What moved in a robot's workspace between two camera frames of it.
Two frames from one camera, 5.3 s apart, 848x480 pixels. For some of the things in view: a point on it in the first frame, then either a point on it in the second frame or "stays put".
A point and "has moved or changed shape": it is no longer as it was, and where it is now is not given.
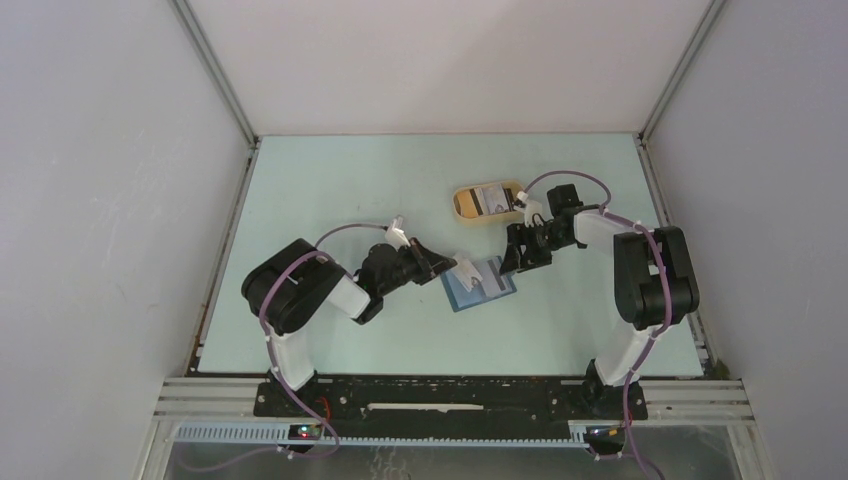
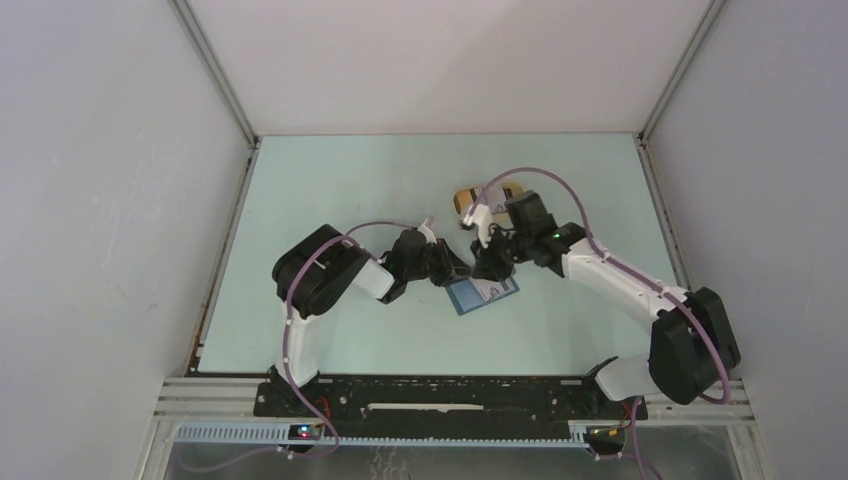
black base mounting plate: (553, 400) stays put
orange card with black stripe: (467, 204) stays put
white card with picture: (464, 271) has moved or changed shape
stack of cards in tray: (493, 199) stays put
